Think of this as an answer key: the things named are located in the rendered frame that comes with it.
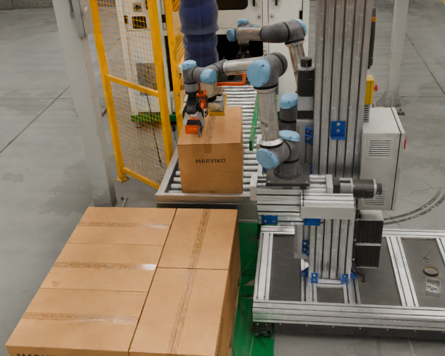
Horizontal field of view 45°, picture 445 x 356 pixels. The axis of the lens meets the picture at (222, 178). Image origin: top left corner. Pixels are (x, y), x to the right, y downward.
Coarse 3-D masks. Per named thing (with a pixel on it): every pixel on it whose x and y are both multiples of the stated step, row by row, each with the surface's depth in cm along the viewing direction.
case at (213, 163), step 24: (216, 120) 365; (240, 120) 363; (192, 144) 336; (216, 144) 335; (240, 144) 334; (192, 168) 344; (216, 168) 343; (240, 168) 342; (192, 192) 353; (216, 192) 352; (240, 192) 351
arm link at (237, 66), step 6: (264, 54) 256; (282, 54) 247; (222, 60) 279; (234, 60) 270; (240, 60) 266; (246, 60) 263; (252, 60) 260; (222, 66) 273; (228, 66) 270; (234, 66) 268; (240, 66) 265; (246, 66) 262; (222, 72) 274; (228, 72) 272; (234, 72) 270; (240, 72) 267; (246, 72) 265
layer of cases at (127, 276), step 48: (96, 240) 321; (144, 240) 318; (192, 240) 315; (48, 288) 286; (96, 288) 283; (144, 288) 281; (192, 288) 279; (48, 336) 255; (96, 336) 253; (144, 336) 252; (192, 336) 250
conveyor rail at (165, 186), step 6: (174, 150) 408; (174, 156) 400; (174, 162) 391; (168, 168) 384; (174, 168) 387; (168, 174) 376; (174, 174) 387; (162, 180) 369; (168, 180) 369; (162, 186) 362; (168, 186) 367; (162, 192) 355
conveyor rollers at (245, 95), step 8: (224, 88) 533; (232, 88) 531; (240, 88) 530; (248, 88) 529; (232, 96) 515; (240, 96) 515; (248, 96) 514; (232, 104) 500; (240, 104) 499; (248, 104) 498; (248, 112) 476; (248, 120) 467; (248, 128) 451; (256, 128) 450; (248, 136) 435; (256, 136) 435; (248, 144) 421; (248, 152) 412; (248, 160) 397; (256, 160) 396; (248, 168) 389; (256, 168) 388; (176, 176) 388; (248, 176) 381; (176, 184) 372; (248, 184) 367; (168, 192) 365; (176, 192) 364; (248, 192) 358
